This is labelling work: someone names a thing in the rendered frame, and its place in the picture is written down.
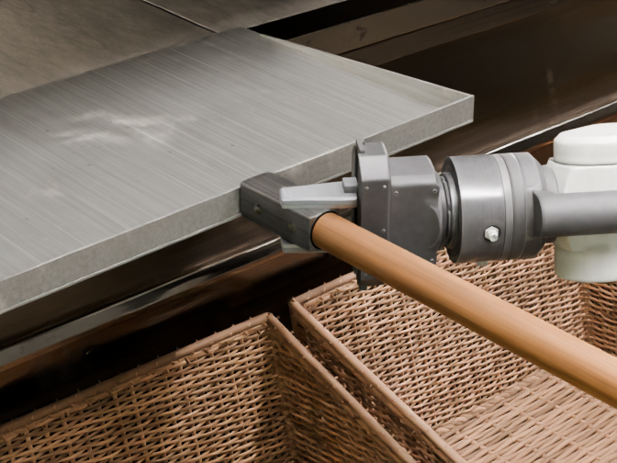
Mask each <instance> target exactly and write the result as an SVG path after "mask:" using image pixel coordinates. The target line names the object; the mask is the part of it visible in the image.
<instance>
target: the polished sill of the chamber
mask: <svg viewBox="0 0 617 463"><path fill-rule="evenodd" d="M508 1H510V0H347V1H343V2H340V3H337V4H333V5H330V6H324V7H321V8H318V9H314V10H311V11H308V12H305V13H301V14H298V15H294V16H292V17H286V18H282V19H279V20H276V21H273V22H269V23H266V24H262V25H260V26H256V27H253V28H249V29H250V30H253V31H255V32H257V33H260V34H265V35H268V36H272V37H275V38H279V39H281V40H287V41H290V42H294V43H296V44H300V45H303V46H306V47H310V48H312V49H316V50H319V51H325V52H327V53H331V54H334V55H338V54H341V53H344V52H347V51H352V50H355V49H358V48H361V47H364V46H367V45H370V44H373V43H376V42H379V41H382V40H387V39H390V38H393V37H396V36H399V35H402V34H405V33H408V32H411V31H414V30H417V29H420V28H425V27H428V26H431V25H434V24H437V23H440V22H443V21H446V20H449V19H452V18H455V17H460V16H463V15H466V14H469V13H472V12H476V11H478V10H481V9H484V8H487V7H491V6H495V5H498V4H501V3H504V2H508Z"/></svg>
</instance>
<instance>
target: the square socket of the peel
mask: <svg viewBox="0 0 617 463"><path fill-rule="evenodd" d="M293 186H298V185H296V184H294V183H292V182H290V181H288V180H286V179H284V178H283V177H281V176H279V175H276V174H274V173H272V172H269V171H267V172H264V173H261V174H259V175H256V176H253V177H251V178H248V179H245V180H243V181H241V183H240V188H241V215H242V216H243V217H245V218H247V219H249V220H252V221H253V222H255V223H257V224H259V225H261V226H262V227H264V228H266V229H267V230H269V231H270V232H273V233H275V234H277V235H279V236H280V237H282V238H284V239H286V240H288V241H289V242H291V243H293V244H295V245H297V246H298V247H300V248H302V249H304V250H306V251H307V252H310V253H312V252H315V251H317V250H319V249H320V248H319V247H317V246H316V245H315V244H314V242H313V241H312V232H313V228H314V226H315V224H316V222H317V221H318V219H319V218H320V217H321V216H323V215H324V214H326V213H334V214H336V215H338V216H339V209H282V207H281V202H280V195H279V190H280V189H281V188H285V187H293ZM320 250H322V249H320Z"/></svg>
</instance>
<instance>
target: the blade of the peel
mask: <svg viewBox="0 0 617 463"><path fill-rule="evenodd" d="M473 113H474V96H473V95H469V94H467V93H463V92H460V91H457V90H454V89H451V88H447V87H444V86H440V85H436V84H432V83H429V82H425V81H422V80H420V79H416V78H413V77H409V76H406V75H403V74H400V73H394V72H391V71H388V70H385V69H382V68H378V67H375V66H372V65H369V64H365V63H362V62H357V61H354V60H350V59H347V58H343V57H341V56H338V55H334V54H331V53H327V52H325V51H319V50H316V49H312V48H310V47H306V46H303V45H300V44H296V43H294V42H290V41H287V40H281V39H279V38H275V37H272V36H268V35H265V34H260V33H257V32H255V31H253V30H250V29H248V28H245V27H242V26H238V27H236V28H230V29H227V30H224V31H221V32H218V33H215V34H211V35H208V36H205V37H202V38H199V39H196V40H190V41H188V42H184V43H181V44H178V45H174V46H172V47H169V48H165V49H162V50H159V51H154V52H151V53H148V54H144V55H141V56H139V57H135V58H132V59H129V60H125V61H123V62H117V63H114V64H111V65H108V66H105V67H102V68H98V69H95V70H93V71H90V72H86V73H81V74H77V75H75V76H72V77H68V78H65V79H62V80H59V81H56V82H53V83H49V84H46V85H41V86H38V87H35V88H32V89H29V90H26V91H23V92H19V93H16V94H13V95H10V96H5V97H1V98H0V314H2V313H5V312H7V311H11V310H13V309H15V308H18V307H20V306H23V305H25V304H27V303H30V302H31V301H34V300H36V299H40V298H43V297H45V296H48V295H50V294H51V293H54V292H56V291H59V290H61V289H64V288H68V287H69V286H72V285H74V284H76V283H79V282H81V281H84V280H86V279H88V278H90V277H94V276H97V275H99V274H101V273H104V272H106V271H108V270H110V269H113V268H115V267H118V266H120V265H124V264H126V263H128V262H130V261H133V260H135V259H138V258H140V257H143V256H144V255H147V254H150V253H153V252H155V251H158V250H160V249H163V248H164V247H167V246H169V245H172V244H174V243H178V242H180V241H182V240H184V239H187V238H189V237H192V236H194V235H197V234H199V233H201V232H204V231H207V230H209V229H212V228H214V227H217V226H219V225H221V224H223V223H225V222H228V221H230V220H234V219H237V218H239V217H241V216H242V215H241V188H240V183H241V181H243V180H245V179H248V178H251V177H253V176H256V175H259V174H261V173H264V172H267V171H269V172H272V173H274V174H276V175H279V176H281V177H283V178H284V179H286V180H288V181H290V182H292V183H294V184H296V185H298V186H308V185H316V184H322V183H324V182H327V181H329V180H332V179H333V178H336V177H338V176H341V175H345V174H347V173H349V172H352V150H353V146H354V145H355V139H360V138H364V141H365V142H381V141H382V142H383V143H384V144H385V147H386V149H387V154H388V156H390V155H392V154H395V153H397V152H401V151H403V150H406V149H408V148H410V147H412V146H415V145H417V144H420V143H422V142H424V141H427V140H430V139H432V138H435V137H437V136H440V135H442V134H445V133H446V132H448V131H451V130H455V129H457V128H460V127H462V126H465V125H466V124H469V123H471V122H473Z"/></svg>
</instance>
